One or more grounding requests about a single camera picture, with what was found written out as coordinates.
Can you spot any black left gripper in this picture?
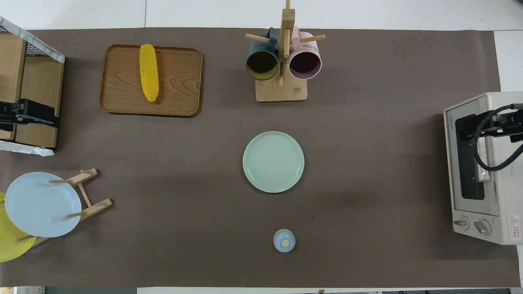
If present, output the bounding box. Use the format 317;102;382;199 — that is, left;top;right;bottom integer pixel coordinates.
0;99;60;128

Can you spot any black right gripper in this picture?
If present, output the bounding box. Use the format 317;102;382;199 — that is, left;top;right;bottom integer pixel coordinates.
475;107;523;144

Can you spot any white toaster oven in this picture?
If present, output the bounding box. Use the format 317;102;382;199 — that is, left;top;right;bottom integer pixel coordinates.
443;91;523;245

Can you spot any yellow corn cob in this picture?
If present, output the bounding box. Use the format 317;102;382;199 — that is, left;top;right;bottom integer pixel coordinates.
139;44;159;102

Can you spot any light green plate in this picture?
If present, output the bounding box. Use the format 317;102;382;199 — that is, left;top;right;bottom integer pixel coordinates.
243;131;305;194

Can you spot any white checked cloth liner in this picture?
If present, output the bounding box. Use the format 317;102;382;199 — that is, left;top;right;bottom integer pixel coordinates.
0;16;66;157

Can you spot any light blue plate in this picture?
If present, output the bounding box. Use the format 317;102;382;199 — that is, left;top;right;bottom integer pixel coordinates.
4;172;82;238

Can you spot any wooden plate rack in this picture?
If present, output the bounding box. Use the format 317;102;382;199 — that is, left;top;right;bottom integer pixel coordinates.
16;168;113;247

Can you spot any yellow plate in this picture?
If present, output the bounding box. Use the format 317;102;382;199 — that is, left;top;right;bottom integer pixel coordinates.
0;192;37;263

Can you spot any brown table mat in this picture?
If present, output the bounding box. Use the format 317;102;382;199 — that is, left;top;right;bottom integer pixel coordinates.
0;28;519;288

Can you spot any brown wooden tray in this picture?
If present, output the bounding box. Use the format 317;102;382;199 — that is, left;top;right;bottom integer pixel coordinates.
99;44;203;118

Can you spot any pink mug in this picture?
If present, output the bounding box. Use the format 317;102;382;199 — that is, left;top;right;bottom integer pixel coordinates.
288;26;323;80

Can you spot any wooden mug tree stand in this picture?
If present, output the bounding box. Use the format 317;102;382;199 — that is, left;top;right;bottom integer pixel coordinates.
245;0;326;102

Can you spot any dark blue mug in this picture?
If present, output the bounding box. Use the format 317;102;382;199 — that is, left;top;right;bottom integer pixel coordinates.
246;27;280;81

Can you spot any small blue call bell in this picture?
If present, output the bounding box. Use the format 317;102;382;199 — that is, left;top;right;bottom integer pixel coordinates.
273;229;296;253

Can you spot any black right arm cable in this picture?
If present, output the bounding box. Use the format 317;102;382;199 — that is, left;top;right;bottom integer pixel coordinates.
472;104;523;172

